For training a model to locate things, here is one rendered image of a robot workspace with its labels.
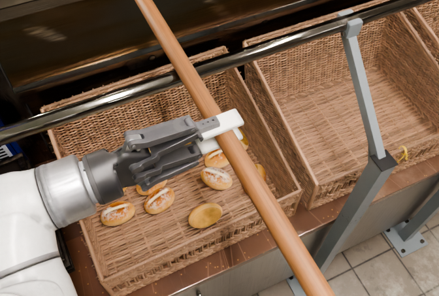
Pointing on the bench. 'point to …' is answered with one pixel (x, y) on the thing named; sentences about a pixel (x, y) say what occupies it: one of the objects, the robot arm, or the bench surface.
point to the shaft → (232, 148)
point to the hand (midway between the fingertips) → (219, 131)
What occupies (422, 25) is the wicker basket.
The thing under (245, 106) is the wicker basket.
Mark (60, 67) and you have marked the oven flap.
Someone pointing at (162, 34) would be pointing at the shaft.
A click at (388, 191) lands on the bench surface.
